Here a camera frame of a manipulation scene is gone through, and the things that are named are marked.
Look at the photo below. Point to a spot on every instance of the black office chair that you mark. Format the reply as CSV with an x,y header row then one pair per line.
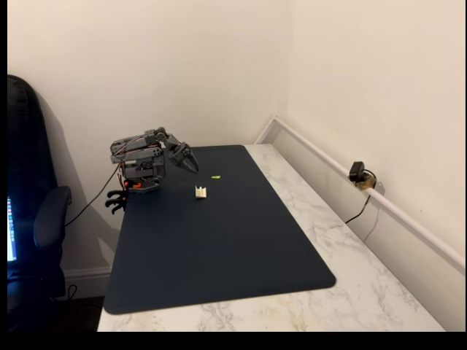
x,y
33,182

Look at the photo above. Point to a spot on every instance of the dark blue desk mat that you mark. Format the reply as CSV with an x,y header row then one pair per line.
x,y
219,237

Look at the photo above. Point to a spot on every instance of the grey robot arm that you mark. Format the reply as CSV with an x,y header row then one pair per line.
x,y
140,153

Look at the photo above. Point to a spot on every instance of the black webcam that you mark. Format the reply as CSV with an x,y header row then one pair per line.
x,y
355,170

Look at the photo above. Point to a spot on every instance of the white wall rail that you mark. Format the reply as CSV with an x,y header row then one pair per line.
x,y
365,186

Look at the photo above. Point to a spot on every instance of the laptop screen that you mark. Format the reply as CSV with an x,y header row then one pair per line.
x,y
11,229

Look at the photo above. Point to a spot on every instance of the black table clamp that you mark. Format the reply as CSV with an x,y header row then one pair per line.
x,y
114,206
116,194

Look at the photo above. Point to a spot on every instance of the small white block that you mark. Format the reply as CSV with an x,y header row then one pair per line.
x,y
200,193

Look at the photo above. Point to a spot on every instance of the tan webcam mount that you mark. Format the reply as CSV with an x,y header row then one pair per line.
x,y
366,183

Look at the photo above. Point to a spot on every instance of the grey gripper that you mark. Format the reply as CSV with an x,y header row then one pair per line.
x,y
181,157

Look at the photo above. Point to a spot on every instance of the white baseboard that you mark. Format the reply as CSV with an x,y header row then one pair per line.
x,y
87,277

